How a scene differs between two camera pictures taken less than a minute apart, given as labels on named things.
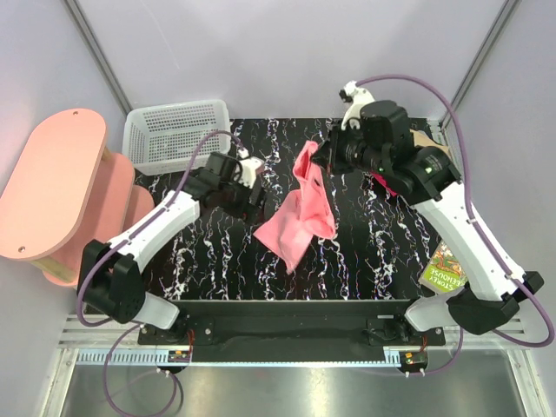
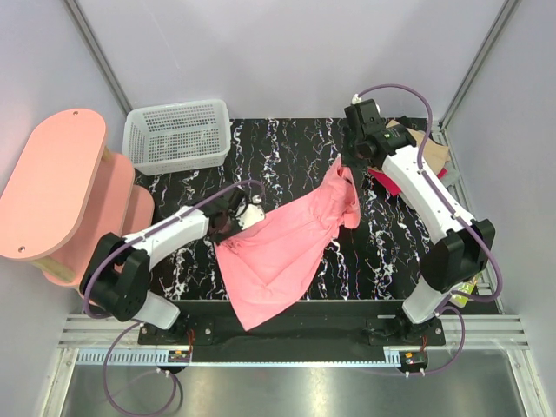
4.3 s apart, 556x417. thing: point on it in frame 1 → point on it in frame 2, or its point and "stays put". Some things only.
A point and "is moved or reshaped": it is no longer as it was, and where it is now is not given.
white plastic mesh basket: [162, 140] stays put
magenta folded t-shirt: [382, 181] stays put
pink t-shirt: [307, 214] is moved or reshaped
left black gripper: [250, 214] → [217, 237]
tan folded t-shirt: [421, 139] stays put
